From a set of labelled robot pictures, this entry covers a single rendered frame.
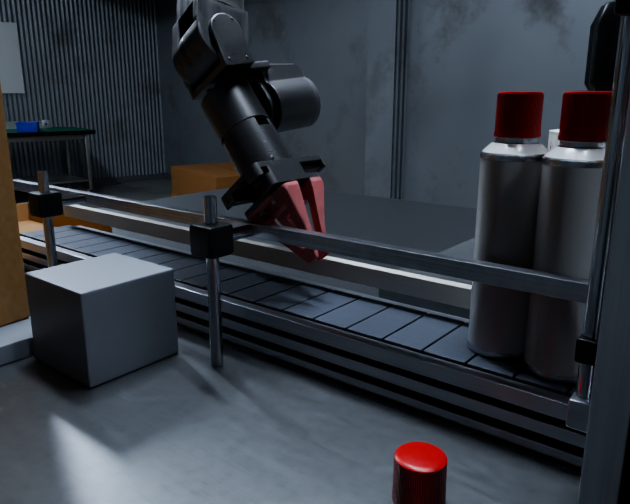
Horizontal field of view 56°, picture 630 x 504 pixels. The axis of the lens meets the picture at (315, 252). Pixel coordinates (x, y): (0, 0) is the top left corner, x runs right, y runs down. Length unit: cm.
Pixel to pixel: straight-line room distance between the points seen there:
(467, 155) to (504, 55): 72
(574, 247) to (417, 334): 16
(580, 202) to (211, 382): 34
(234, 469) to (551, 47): 391
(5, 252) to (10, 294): 5
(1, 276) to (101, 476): 30
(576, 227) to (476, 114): 405
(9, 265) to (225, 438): 32
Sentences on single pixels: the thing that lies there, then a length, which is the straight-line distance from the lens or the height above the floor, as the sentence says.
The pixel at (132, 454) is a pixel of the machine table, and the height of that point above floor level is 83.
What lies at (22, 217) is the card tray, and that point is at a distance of 137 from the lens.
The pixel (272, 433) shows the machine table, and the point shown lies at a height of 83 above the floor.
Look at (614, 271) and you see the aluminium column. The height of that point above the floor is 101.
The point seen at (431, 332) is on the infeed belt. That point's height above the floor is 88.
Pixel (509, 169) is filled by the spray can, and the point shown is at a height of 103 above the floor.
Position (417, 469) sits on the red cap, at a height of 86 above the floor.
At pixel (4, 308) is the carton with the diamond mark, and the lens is 70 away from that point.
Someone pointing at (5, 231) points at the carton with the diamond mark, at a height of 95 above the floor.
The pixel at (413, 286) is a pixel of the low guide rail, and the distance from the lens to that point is 58.
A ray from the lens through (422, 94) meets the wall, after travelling 478.
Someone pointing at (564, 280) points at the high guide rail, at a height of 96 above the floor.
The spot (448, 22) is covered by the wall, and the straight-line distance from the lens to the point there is 467.
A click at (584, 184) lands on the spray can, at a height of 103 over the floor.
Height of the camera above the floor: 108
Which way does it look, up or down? 15 degrees down
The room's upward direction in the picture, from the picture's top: straight up
